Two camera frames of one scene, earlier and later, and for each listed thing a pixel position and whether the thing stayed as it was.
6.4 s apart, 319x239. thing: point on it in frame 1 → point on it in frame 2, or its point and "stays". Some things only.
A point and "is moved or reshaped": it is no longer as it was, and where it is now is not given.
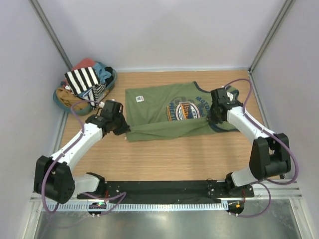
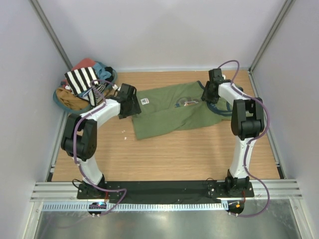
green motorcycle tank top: x=172 y=109 is moved or reshaped
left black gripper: x=124 y=129 → x=135 y=109
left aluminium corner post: x=37 y=7 stays
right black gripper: x=211 y=119 → x=205 y=96
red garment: x=86 y=62 stays
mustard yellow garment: x=67 y=98 stays
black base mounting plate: x=141 y=192 stays
